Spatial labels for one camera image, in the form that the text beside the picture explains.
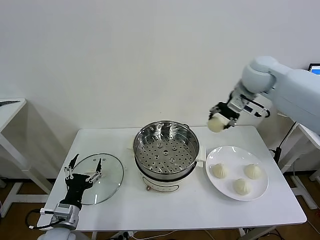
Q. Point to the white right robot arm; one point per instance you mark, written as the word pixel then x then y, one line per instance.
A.
pixel 287 85

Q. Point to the round glass pot lid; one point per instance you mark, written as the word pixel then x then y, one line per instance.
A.
pixel 112 180

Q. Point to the white power strip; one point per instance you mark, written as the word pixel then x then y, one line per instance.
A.
pixel 124 235

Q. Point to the stainless steel steamer basket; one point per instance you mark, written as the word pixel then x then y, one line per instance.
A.
pixel 192 150

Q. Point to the white table leg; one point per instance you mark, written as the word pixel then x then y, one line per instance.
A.
pixel 94 235
pixel 243 232

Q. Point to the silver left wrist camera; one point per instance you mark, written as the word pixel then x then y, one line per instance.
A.
pixel 62 211

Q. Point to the white steamed baozi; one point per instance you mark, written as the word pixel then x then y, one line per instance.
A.
pixel 216 125
pixel 241 187
pixel 253 171
pixel 220 171

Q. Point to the dark grey flat device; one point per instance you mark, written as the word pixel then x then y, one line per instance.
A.
pixel 8 102

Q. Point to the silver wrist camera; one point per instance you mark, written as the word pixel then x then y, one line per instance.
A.
pixel 62 211
pixel 237 102

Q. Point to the grey open laptop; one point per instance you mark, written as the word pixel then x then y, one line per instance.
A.
pixel 315 68

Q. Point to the white round plate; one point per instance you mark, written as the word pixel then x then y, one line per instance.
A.
pixel 225 187

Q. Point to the white side table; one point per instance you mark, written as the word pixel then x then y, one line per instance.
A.
pixel 310 132
pixel 15 110

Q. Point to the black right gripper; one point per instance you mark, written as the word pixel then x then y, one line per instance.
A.
pixel 228 110

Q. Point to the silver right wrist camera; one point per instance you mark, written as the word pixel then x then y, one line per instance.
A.
pixel 237 102

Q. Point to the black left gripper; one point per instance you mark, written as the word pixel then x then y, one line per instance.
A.
pixel 76 185

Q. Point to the white electric cooker pot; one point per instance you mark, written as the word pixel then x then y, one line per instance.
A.
pixel 162 186

